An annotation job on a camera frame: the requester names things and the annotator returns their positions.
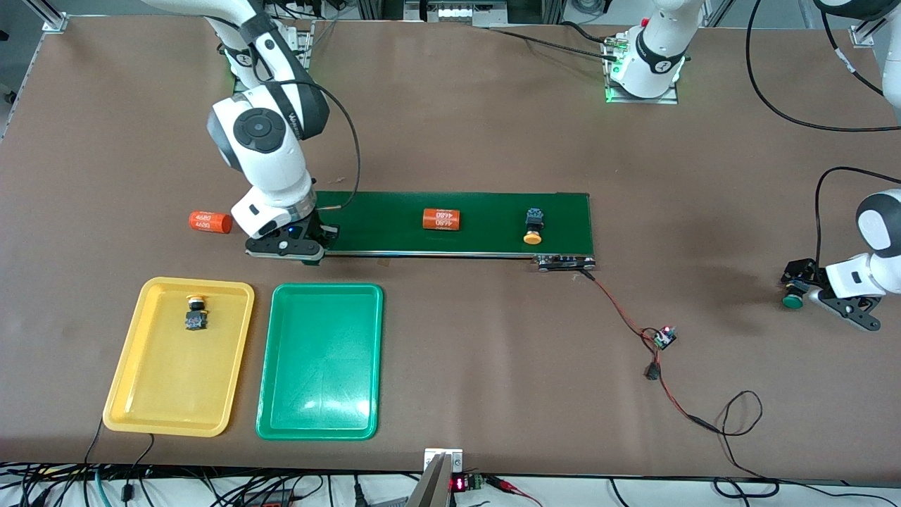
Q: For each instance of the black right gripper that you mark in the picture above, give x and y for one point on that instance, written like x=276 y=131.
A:
x=318 y=227

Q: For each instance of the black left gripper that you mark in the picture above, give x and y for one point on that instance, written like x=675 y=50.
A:
x=807 y=274

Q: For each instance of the green mushroom push button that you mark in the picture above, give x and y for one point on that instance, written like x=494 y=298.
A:
x=793 y=301

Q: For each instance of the orange 4680 cylinder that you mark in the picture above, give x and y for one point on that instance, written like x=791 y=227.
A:
x=441 y=219
x=210 y=222

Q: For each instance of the yellow mushroom push button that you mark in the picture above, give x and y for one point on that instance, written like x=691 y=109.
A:
x=533 y=222
x=196 y=320

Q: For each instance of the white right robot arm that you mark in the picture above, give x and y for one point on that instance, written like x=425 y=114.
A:
x=267 y=162

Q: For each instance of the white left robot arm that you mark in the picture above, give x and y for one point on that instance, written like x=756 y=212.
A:
x=880 y=232

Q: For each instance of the green belt conveyor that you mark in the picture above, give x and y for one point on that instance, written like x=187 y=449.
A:
x=387 y=222

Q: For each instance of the green plastic tray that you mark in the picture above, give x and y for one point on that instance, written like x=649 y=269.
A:
x=320 y=380

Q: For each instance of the small black controller board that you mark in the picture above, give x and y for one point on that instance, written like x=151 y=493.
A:
x=664 y=339

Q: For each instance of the yellow plastic tray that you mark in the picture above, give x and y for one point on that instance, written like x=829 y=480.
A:
x=179 y=380

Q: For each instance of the red LED display module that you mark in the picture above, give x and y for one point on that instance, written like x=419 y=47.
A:
x=459 y=484

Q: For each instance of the red clip lead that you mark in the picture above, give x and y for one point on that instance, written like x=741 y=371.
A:
x=503 y=483

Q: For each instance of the black inline switch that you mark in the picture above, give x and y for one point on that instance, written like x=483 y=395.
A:
x=653 y=372

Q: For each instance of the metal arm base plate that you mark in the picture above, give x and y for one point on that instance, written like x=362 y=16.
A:
x=640 y=101
x=304 y=42

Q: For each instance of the silver metal bracket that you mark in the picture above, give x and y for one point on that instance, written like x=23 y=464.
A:
x=456 y=459

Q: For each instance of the silver machine frame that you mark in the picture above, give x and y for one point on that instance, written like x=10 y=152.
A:
x=457 y=10

